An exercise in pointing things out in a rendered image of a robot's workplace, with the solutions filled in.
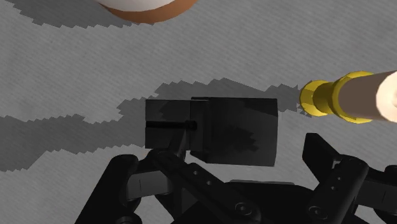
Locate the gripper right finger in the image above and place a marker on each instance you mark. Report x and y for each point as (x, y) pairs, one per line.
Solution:
(341, 183)

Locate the black rectangular box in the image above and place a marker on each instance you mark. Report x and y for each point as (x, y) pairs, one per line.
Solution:
(235, 130)

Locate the brown bowl white inside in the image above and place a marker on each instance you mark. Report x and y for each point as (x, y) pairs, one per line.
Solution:
(149, 15)

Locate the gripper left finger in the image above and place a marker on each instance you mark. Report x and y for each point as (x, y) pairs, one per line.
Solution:
(198, 180)

